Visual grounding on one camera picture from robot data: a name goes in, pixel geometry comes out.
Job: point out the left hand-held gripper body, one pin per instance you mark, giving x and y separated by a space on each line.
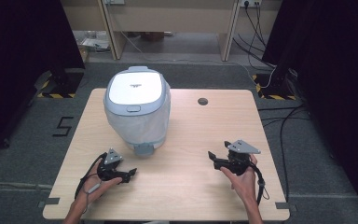
110 169

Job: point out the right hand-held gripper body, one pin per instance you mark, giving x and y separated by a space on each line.
239 161

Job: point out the white and blue pedal bin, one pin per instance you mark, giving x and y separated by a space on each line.
136 109

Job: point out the person's right hand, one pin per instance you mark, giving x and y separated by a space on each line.
245 185

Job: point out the person's left hand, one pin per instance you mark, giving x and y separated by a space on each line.
94 188

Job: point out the black tape floor marking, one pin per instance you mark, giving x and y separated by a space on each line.
62 127

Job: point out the stand base with striped tape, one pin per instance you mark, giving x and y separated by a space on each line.
273 91
59 88

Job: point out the clutter under desk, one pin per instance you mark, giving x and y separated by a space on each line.
91 43

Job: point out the black curtain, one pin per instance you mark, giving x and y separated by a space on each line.
18 46
332 62

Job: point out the beige wooden desk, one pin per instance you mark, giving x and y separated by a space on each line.
174 15

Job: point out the grey table bracket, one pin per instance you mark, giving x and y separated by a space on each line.
51 201
284 206

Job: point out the white wall socket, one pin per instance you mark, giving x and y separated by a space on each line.
250 2

